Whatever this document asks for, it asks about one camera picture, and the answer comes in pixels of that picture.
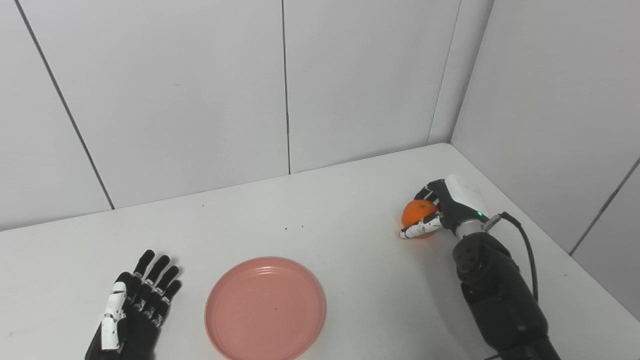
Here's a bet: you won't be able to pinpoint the pink plate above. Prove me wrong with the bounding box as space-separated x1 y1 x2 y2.
204 256 327 360

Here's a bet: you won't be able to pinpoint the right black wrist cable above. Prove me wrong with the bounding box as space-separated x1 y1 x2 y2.
481 211 540 303

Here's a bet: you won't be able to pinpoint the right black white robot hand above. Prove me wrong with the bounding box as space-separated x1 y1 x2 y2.
399 174 491 240

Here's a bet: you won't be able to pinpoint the orange fruit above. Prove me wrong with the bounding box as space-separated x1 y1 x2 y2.
401 199 440 239

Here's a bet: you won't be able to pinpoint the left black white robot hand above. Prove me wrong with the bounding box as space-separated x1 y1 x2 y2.
84 249 183 360

